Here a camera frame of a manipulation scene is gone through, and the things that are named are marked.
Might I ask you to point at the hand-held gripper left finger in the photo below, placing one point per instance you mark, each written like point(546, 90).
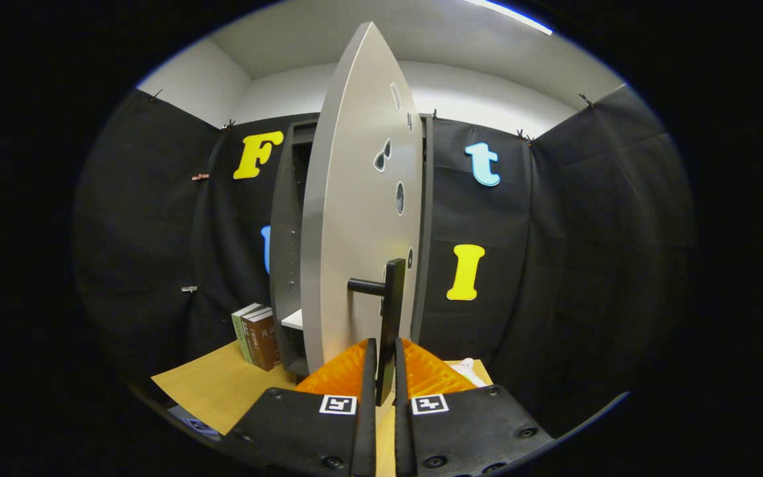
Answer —
point(302, 430)

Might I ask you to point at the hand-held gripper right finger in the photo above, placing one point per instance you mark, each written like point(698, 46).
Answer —
point(467, 430)

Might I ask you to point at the long ceiling light strip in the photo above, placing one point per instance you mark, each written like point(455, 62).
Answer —
point(520, 18)

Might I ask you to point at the dark grey cabinet body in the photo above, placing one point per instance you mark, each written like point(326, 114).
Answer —
point(282, 232)

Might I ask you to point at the black backdrop cloth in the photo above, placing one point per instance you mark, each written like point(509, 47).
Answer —
point(554, 265)

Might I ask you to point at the dark brown book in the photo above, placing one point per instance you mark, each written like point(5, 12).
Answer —
point(252, 334)

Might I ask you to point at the white green plush toy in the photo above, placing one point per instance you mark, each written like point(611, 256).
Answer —
point(471, 371)

